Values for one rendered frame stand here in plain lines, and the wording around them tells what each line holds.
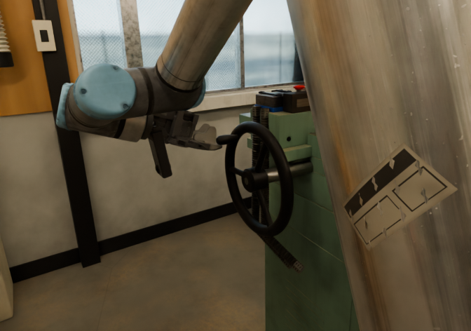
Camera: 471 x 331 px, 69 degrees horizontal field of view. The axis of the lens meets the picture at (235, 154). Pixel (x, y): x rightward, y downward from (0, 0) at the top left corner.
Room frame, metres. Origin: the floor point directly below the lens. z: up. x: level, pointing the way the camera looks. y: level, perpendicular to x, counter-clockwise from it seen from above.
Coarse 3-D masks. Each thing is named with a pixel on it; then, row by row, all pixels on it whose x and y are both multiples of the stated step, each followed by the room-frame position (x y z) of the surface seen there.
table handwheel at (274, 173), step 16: (240, 128) 0.82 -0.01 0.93; (256, 128) 0.77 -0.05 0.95; (272, 144) 0.71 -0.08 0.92; (256, 176) 0.77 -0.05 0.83; (272, 176) 0.80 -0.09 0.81; (288, 176) 0.68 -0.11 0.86; (256, 192) 0.77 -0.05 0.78; (288, 192) 0.67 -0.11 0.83; (240, 208) 0.84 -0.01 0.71; (288, 208) 0.67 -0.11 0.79; (256, 224) 0.78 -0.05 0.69; (272, 224) 0.71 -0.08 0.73
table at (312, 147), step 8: (240, 120) 1.20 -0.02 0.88; (248, 120) 1.15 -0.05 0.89; (312, 136) 0.87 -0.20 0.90; (248, 144) 0.97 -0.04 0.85; (304, 144) 0.88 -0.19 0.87; (312, 144) 0.87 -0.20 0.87; (288, 152) 0.83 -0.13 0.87; (296, 152) 0.84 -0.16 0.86; (304, 152) 0.86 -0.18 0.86; (312, 152) 0.87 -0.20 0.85; (288, 160) 0.83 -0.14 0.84
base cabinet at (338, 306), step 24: (312, 216) 0.86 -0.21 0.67; (288, 240) 0.95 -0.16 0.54; (312, 240) 0.86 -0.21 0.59; (336, 240) 0.78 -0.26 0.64; (312, 264) 0.85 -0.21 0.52; (336, 264) 0.77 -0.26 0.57; (288, 288) 0.95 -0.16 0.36; (312, 288) 0.85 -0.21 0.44; (336, 288) 0.77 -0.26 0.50; (288, 312) 0.94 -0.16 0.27; (312, 312) 0.84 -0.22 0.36; (336, 312) 0.76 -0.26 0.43
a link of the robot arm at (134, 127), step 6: (126, 120) 0.69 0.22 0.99; (132, 120) 0.70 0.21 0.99; (138, 120) 0.70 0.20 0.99; (144, 120) 0.71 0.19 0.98; (126, 126) 0.69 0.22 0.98; (132, 126) 0.70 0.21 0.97; (138, 126) 0.70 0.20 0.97; (144, 126) 0.71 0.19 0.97; (126, 132) 0.69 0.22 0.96; (132, 132) 0.70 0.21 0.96; (138, 132) 0.70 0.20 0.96; (120, 138) 0.71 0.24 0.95; (126, 138) 0.71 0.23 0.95; (132, 138) 0.71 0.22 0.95; (138, 138) 0.71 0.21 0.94
